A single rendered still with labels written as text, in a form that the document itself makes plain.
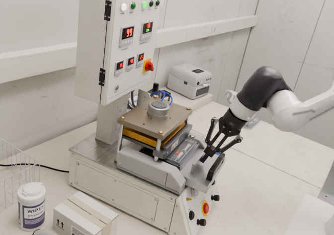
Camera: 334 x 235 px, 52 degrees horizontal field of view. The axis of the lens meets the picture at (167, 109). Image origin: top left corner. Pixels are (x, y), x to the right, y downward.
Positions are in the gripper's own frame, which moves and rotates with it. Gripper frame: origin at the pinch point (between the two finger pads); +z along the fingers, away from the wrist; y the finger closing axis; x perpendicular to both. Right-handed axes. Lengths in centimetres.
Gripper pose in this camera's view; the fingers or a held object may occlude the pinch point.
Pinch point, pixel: (207, 154)
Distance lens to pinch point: 125.3
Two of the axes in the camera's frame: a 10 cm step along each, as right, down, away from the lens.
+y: 7.8, 6.0, -1.8
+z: -4.5, 7.3, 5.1
